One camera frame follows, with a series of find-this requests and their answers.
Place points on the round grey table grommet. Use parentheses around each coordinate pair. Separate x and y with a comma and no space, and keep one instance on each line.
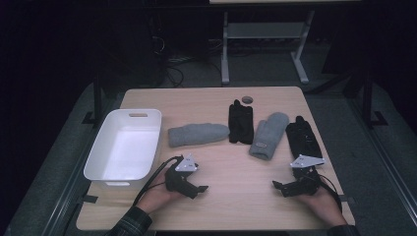
(247,99)

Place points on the white plastic storage bin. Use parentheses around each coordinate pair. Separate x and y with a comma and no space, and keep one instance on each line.
(124,154)

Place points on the black sock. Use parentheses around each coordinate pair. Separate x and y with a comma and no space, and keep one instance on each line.
(301,139)
(241,124)

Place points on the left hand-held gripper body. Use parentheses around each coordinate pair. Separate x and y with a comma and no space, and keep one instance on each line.
(178,178)

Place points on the black upright post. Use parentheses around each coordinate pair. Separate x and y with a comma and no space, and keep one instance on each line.
(368,98)
(97,98)

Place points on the person's right hand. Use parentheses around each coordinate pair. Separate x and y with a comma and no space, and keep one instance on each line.
(323,205)

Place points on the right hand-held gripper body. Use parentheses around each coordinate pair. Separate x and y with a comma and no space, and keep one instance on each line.
(305,177)

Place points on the person's left hand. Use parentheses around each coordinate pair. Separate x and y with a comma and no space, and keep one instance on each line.
(157,193)

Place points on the grey metal table frame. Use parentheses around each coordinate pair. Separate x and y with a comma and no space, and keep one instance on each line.
(262,31)

